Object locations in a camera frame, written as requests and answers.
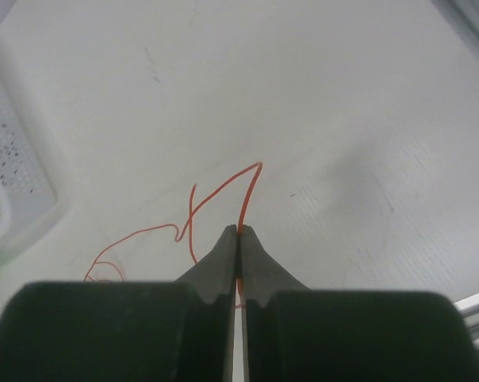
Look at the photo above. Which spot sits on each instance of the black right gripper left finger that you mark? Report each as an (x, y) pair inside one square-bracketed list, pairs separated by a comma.
[(133, 331)]

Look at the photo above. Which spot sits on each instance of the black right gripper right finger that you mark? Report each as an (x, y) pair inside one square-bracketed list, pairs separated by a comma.
[(294, 333)]

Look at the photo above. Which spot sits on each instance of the white perforated plastic basket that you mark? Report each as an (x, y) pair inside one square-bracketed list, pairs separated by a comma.
[(25, 192)]

